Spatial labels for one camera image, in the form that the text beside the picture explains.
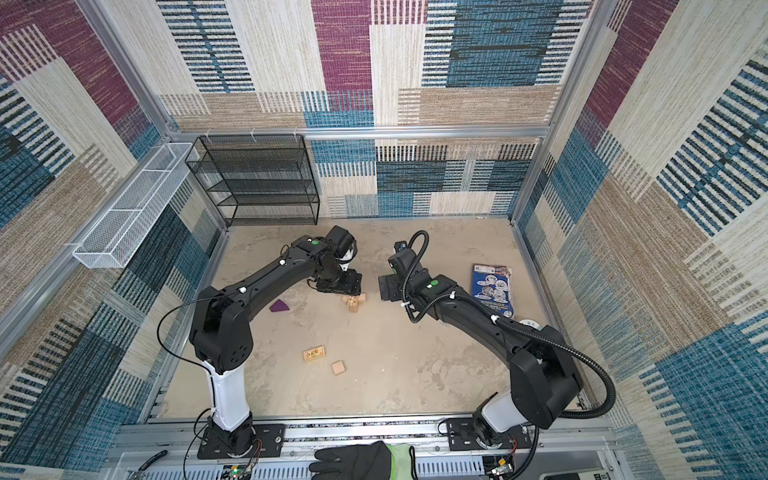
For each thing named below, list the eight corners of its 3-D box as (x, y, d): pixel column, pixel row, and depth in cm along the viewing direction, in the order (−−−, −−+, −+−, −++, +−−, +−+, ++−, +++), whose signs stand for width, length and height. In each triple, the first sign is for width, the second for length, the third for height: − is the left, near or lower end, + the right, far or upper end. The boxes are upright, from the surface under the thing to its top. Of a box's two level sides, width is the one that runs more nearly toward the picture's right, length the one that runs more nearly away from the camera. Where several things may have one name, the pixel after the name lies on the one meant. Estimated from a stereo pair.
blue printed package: (470, 311, 98) (473, 304, 95) (471, 268, 109) (474, 261, 106) (510, 317, 96) (514, 311, 93) (507, 273, 107) (510, 266, 104)
